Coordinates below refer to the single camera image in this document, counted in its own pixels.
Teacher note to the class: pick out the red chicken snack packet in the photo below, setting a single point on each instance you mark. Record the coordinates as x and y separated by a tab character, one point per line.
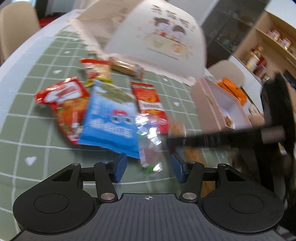
68	100

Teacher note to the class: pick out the yellow red candy packet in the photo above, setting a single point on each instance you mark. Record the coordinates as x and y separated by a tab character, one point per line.
96	70

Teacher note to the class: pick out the pink cardboard box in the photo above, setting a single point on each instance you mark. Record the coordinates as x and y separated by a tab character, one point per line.
216	108

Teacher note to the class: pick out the beige chair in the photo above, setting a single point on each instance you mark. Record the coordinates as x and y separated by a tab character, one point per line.
19	22
227	69

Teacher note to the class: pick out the orange snack bag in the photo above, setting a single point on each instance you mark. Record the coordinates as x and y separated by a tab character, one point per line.
233	89

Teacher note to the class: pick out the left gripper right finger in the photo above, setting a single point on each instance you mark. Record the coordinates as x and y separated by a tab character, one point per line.
227	198

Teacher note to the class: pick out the dark glass cabinet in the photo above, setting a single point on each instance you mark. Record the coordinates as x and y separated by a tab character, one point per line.
227	25

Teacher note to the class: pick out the wooden wall shelf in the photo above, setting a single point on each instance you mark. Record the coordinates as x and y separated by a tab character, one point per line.
276	37

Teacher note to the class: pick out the white mesh food cover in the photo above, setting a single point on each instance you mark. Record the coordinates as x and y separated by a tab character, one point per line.
156	35

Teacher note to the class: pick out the brown teddy bear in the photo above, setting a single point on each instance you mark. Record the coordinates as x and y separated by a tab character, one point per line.
255	117

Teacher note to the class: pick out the packaged round bread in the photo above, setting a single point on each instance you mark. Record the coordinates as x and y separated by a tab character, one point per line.
190	154

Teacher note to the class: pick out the green white small packet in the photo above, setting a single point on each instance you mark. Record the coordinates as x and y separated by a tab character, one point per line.
149	143

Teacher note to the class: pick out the beige chair at left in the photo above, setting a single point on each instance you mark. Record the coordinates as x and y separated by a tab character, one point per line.
19	22

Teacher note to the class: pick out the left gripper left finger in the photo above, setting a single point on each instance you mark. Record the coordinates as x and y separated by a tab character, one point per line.
69	198

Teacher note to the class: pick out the blue seaweed snack bag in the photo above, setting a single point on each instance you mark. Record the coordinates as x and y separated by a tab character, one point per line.
109	121

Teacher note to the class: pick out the clear cracker pack red ends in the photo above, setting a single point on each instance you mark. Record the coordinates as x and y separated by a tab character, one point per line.
127	68

